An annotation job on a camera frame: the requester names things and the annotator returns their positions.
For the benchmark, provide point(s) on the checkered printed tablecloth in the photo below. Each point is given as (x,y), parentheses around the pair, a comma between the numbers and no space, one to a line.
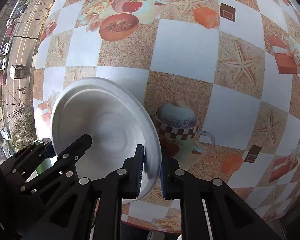
(223,76)

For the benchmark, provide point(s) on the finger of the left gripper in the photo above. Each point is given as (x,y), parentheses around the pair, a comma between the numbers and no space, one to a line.
(75,151)

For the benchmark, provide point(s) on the mint green plastic bowl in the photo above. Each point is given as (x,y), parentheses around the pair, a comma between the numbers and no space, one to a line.
(47,163)

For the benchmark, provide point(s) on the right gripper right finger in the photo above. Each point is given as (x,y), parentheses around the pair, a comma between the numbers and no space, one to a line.
(210,209)

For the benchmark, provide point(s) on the white paper plate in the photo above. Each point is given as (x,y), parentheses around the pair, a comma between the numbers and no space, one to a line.
(116,121)

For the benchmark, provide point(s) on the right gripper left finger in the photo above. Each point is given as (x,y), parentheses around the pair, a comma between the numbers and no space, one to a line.
(91,209)

